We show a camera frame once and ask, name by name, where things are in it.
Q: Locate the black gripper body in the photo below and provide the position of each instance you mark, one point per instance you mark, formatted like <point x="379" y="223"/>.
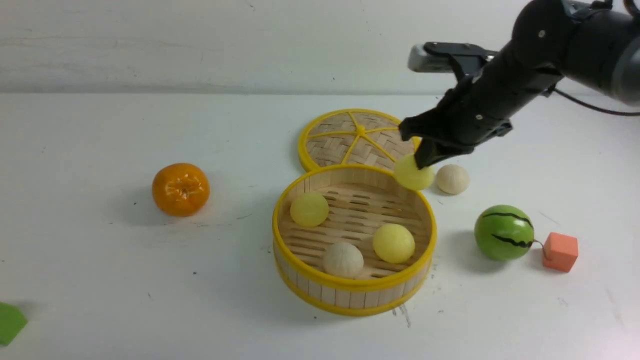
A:
<point x="480" y="106"/>

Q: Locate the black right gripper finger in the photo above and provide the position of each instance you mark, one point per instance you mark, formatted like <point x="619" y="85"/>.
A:
<point x="447" y="151"/>

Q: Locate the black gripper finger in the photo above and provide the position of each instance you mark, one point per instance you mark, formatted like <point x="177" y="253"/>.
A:
<point x="427" y="154"/>

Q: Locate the yellow bun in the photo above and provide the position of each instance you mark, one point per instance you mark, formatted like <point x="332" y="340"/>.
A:
<point x="408" y="175"/>
<point x="393" y="243"/>
<point x="309" y="209"/>

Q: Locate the white bun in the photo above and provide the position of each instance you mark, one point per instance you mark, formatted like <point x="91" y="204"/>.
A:
<point x="452" y="179"/>
<point x="343" y="260"/>

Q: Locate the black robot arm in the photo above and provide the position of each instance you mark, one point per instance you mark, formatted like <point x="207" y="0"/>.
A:
<point x="589" y="43"/>

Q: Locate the yellow woven steamer lid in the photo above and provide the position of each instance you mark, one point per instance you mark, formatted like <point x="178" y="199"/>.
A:
<point x="353" y="136"/>

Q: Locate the yellow bamboo steamer tray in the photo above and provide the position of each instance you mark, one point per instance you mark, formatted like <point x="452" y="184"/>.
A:
<point x="361" y="198"/>

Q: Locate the green toy watermelon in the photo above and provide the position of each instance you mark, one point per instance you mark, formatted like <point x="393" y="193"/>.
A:
<point x="504" y="233"/>

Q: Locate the orange foam cube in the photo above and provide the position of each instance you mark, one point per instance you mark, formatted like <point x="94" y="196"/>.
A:
<point x="560" y="252"/>

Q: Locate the orange plastic tangerine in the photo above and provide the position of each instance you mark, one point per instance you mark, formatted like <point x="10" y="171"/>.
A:
<point x="180" y="189"/>

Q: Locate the green foam block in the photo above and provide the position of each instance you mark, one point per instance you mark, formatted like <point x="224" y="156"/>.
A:
<point x="12" y="322"/>

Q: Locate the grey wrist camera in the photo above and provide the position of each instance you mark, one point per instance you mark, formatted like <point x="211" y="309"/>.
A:
<point x="459" y="59"/>

